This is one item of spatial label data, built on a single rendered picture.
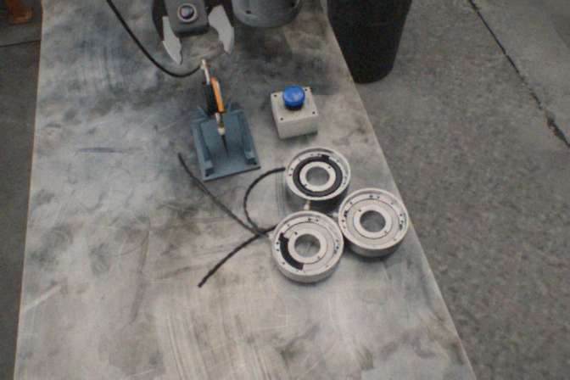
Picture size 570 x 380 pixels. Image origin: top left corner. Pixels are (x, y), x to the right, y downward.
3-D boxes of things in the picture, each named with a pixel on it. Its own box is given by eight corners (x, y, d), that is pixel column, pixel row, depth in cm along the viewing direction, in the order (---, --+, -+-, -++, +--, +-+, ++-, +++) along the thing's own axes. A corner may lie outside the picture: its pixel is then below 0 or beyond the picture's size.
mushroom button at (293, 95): (308, 118, 87) (307, 98, 83) (286, 122, 87) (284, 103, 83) (303, 102, 89) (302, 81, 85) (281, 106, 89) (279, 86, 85)
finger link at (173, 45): (177, 43, 77) (181, -11, 70) (182, 69, 74) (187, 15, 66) (156, 42, 76) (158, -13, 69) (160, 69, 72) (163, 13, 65)
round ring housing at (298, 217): (350, 235, 77) (352, 222, 74) (329, 295, 72) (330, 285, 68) (287, 215, 79) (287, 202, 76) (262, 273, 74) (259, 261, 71)
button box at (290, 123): (318, 131, 89) (319, 113, 85) (280, 139, 88) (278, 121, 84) (308, 99, 93) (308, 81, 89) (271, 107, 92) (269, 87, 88)
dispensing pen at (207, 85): (220, 164, 82) (194, 62, 75) (220, 157, 85) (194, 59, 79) (234, 161, 82) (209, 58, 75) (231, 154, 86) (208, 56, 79)
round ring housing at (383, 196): (410, 210, 79) (414, 197, 76) (398, 268, 74) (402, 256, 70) (345, 195, 81) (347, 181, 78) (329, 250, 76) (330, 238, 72)
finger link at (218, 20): (240, 25, 77) (213, -23, 69) (248, 51, 74) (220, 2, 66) (221, 34, 77) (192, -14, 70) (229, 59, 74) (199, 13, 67)
